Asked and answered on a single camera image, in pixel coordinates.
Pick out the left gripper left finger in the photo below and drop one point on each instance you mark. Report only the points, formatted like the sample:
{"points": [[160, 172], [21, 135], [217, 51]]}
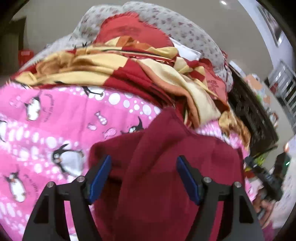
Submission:
{"points": [[58, 203]]}

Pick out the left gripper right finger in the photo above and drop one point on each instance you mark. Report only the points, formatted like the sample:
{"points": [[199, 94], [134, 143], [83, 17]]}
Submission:
{"points": [[224, 211]]}

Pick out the dark red garment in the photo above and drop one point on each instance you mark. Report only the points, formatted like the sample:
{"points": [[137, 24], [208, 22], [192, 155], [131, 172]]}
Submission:
{"points": [[144, 197]]}

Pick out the person right hand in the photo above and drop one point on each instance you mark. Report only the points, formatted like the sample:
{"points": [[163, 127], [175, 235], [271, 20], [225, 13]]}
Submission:
{"points": [[260, 204]]}

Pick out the dark carved wooden cabinet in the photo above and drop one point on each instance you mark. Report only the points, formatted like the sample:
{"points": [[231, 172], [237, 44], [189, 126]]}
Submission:
{"points": [[249, 109]]}

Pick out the pink penguin blanket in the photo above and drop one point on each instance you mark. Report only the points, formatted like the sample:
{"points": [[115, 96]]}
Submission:
{"points": [[46, 135]]}

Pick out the metal stair railing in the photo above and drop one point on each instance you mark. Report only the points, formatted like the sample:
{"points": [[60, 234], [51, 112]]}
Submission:
{"points": [[281, 82]]}

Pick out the red heart cushion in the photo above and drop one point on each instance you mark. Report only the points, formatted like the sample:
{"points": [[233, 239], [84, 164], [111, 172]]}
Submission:
{"points": [[129, 24], [214, 82]]}

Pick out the red yellow floral blanket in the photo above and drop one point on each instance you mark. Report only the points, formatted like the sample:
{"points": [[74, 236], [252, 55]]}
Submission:
{"points": [[158, 75]]}

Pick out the white pillow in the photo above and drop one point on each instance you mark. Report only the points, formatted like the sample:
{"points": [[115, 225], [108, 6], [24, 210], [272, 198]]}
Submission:
{"points": [[186, 52]]}

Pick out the red plastic bucket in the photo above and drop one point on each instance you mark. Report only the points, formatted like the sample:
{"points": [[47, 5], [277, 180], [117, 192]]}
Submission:
{"points": [[24, 56]]}

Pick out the floral upholstered headboard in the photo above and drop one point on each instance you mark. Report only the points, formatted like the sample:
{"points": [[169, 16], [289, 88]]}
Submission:
{"points": [[170, 22]]}

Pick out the dark wooden side table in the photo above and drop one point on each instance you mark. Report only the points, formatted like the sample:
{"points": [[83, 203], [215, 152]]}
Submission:
{"points": [[11, 43]]}

